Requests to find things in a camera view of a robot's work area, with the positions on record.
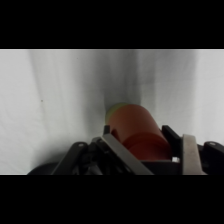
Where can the orange cup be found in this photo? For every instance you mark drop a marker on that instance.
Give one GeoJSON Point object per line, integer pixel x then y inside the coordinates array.
{"type": "Point", "coordinates": [143, 133]}

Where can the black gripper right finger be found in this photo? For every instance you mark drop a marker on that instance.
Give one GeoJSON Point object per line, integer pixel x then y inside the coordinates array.
{"type": "Point", "coordinates": [190, 155]}

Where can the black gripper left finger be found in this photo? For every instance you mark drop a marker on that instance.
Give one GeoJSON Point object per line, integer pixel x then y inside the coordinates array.
{"type": "Point", "coordinates": [128, 156]}

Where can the yellow cup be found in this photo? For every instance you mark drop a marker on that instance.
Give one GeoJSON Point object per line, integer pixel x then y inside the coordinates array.
{"type": "Point", "coordinates": [115, 110]}

